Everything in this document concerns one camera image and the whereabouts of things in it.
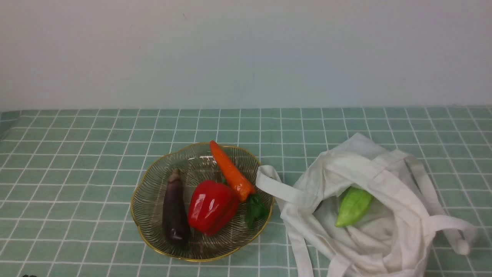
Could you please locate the purple eggplant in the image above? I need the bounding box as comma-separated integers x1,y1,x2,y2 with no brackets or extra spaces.
162,168,191,247

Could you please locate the green bitter gourd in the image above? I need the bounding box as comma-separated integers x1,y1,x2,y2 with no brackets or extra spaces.
335,187,374,228

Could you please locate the orange carrot with green leaves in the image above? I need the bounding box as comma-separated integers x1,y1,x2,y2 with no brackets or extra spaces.
209,140,269,228

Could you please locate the white cloth tote bag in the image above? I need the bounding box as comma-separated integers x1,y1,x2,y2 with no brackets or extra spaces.
256,133,477,277

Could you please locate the gold-rimmed glass bowl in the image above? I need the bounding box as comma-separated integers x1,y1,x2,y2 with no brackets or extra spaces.
130,142,274,262

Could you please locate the red bell pepper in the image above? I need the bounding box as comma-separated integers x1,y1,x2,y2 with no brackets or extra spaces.
188,180,240,237

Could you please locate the green checked tablecloth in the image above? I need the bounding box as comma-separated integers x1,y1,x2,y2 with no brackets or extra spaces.
0,106,492,277

